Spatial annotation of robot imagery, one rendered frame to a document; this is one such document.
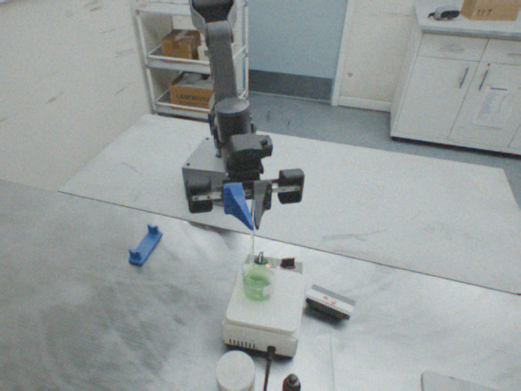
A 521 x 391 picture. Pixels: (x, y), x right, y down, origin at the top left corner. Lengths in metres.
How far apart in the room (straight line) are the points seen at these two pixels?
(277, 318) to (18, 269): 0.58
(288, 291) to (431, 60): 2.42
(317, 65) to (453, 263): 2.80
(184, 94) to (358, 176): 2.01
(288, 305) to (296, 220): 0.32
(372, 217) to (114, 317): 0.63
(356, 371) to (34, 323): 0.59
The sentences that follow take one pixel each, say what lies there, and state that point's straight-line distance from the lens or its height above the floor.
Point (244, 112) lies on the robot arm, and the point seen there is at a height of 1.26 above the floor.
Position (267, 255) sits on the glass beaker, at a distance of 0.62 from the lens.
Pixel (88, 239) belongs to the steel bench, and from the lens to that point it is 0.93.
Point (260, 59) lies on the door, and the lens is 3.60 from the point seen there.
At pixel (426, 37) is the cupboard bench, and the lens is 2.84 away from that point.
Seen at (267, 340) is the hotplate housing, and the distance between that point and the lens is 0.64.
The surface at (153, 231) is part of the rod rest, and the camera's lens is 0.87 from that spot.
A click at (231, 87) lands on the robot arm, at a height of 1.26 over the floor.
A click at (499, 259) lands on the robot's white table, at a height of 0.90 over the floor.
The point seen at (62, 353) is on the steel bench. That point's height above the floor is 0.90.
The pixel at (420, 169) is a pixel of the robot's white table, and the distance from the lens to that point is 1.18.
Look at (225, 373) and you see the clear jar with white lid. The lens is 0.59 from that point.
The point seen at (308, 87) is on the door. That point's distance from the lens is 3.59.
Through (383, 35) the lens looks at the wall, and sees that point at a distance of 3.42.
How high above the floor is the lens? 1.52
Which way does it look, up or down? 40 degrees down
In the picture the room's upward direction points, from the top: straight up
